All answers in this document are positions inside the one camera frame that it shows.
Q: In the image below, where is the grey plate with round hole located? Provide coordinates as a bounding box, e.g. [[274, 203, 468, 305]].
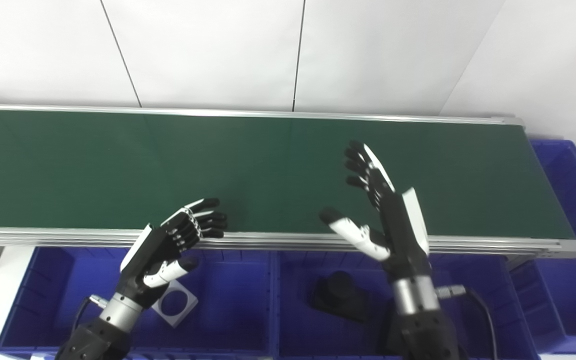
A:
[[151, 279, 199, 328]]

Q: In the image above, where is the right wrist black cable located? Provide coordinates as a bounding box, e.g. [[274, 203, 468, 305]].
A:
[[435, 284, 499, 360]]

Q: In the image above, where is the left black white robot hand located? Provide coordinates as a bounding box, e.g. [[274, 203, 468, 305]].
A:
[[117, 198, 228, 313]]

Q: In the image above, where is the black cylinder on square base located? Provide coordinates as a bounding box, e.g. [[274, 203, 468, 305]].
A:
[[310, 271, 369, 323]]

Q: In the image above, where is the blue plastic bin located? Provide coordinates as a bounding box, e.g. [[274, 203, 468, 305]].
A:
[[0, 246, 275, 360], [508, 140, 576, 355], [270, 250, 539, 360]]

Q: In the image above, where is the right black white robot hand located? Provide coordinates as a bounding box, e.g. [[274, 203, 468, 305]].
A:
[[319, 141, 431, 283]]

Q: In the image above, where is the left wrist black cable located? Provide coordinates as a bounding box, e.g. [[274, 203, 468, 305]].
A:
[[70, 295, 109, 346]]

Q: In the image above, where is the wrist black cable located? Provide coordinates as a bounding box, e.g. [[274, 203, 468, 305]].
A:
[[435, 284, 499, 360], [70, 295, 109, 346]]

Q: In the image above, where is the green conveyor belt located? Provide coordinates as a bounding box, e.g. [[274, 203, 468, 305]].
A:
[[0, 103, 576, 271], [0, 109, 576, 241]]

